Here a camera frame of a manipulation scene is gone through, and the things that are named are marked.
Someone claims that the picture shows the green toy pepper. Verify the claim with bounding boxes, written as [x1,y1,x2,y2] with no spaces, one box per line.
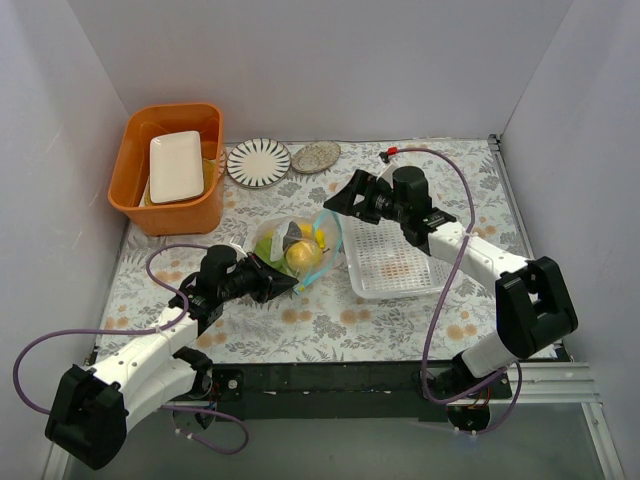
[254,235,286,270]

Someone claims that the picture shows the yellow toy lemon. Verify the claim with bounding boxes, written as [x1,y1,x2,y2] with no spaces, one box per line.
[285,241,323,274]

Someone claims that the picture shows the clear zip top bag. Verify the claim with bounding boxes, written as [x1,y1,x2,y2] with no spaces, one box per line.
[252,210,343,294]

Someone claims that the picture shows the dark purple toy mangosteen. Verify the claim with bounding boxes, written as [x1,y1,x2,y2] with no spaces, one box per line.
[282,221,304,251]

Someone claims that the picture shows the yellow toy banana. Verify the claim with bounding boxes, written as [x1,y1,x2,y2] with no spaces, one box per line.
[279,222,326,249]

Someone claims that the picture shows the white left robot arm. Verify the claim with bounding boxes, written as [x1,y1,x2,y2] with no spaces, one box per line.
[45,244,298,470]

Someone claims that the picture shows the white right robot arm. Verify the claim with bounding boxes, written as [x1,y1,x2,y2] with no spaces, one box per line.
[324,166,578,404]

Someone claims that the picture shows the speckled grey stone plate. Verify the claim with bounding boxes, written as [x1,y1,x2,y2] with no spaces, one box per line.
[291,141,341,174]

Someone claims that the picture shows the white plastic perforated basket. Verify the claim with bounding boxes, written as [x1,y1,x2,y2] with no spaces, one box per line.
[339,216,451,300]

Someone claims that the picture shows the black white striped plate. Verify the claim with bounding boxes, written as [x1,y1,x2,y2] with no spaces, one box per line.
[226,138,291,189]

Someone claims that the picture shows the orange plastic tub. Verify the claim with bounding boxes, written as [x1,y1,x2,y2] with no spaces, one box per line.
[108,103,226,236]

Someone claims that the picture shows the white rectangular dish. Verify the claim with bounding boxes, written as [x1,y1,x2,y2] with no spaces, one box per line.
[149,131,204,204]

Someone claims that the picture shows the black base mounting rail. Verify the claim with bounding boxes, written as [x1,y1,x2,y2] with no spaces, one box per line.
[176,361,515,432]

